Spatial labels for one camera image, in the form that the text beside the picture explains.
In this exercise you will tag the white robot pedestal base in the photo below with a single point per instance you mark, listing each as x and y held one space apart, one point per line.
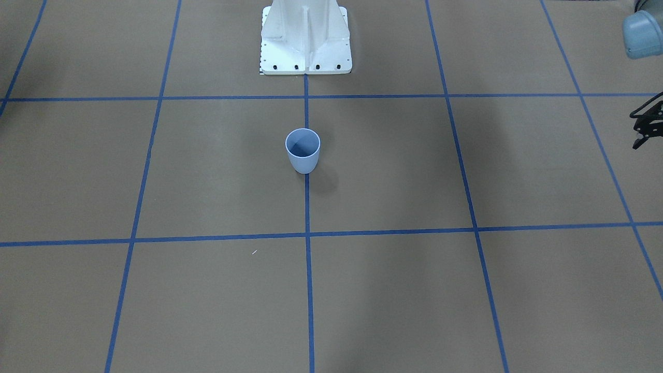
305 37

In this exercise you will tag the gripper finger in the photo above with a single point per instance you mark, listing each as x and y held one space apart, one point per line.
648 120

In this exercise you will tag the light blue plastic cup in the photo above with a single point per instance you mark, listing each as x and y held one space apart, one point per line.
303 147

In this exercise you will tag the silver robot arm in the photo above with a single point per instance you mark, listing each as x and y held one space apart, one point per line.
642 36

